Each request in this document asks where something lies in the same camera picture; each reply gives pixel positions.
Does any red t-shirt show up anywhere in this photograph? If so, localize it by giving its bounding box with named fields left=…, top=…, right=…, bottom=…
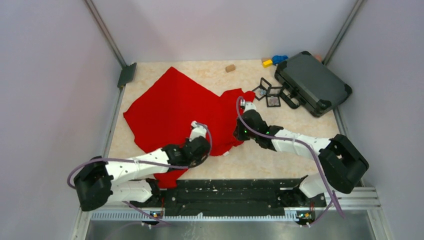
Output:
left=123, top=67, right=255, bottom=188

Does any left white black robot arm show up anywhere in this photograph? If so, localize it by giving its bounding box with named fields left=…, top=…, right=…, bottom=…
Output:
left=73, top=136, right=211, bottom=212

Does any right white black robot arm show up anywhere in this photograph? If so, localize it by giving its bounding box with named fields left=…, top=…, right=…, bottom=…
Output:
left=234, top=109, right=370, bottom=206

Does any open black brooch box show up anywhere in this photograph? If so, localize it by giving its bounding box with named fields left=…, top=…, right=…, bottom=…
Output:
left=252, top=77, right=272, bottom=101

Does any brown wooden block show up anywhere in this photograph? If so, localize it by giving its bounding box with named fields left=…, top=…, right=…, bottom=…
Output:
left=225, top=64, right=236, bottom=73

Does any yellow toy block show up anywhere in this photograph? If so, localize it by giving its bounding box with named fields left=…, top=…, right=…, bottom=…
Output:
left=262, top=59, right=273, bottom=68

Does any dark grey carrying case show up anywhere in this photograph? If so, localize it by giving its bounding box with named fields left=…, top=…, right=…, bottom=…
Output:
left=274, top=51, right=353, bottom=118

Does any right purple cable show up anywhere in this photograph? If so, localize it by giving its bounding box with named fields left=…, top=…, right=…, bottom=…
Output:
left=235, top=96, right=345, bottom=227

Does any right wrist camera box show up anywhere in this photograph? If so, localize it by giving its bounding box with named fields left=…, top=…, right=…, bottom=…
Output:
left=239, top=99, right=257, bottom=112

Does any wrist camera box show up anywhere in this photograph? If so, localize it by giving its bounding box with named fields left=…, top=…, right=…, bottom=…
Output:
left=239, top=99, right=257, bottom=112
left=189, top=120, right=208, bottom=141

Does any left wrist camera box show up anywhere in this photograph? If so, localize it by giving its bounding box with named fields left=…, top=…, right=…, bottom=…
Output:
left=189, top=120, right=208, bottom=141

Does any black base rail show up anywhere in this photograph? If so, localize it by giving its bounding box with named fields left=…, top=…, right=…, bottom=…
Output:
left=131, top=178, right=327, bottom=217

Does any black corner bracket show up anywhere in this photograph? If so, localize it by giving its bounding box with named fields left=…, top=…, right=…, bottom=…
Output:
left=117, top=62, right=137, bottom=88

